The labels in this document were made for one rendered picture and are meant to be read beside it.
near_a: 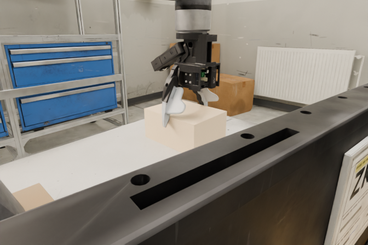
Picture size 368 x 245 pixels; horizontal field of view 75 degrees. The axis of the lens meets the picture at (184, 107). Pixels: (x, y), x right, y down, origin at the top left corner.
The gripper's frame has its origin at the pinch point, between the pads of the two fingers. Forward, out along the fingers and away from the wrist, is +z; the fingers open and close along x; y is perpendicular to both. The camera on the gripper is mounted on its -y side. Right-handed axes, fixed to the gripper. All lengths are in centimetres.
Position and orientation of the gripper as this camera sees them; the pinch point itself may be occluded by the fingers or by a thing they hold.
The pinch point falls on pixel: (184, 118)
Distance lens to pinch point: 58.2
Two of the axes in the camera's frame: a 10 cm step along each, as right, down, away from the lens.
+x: 6.8, -2.2, 7.0
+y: 7.4, 2.1, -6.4
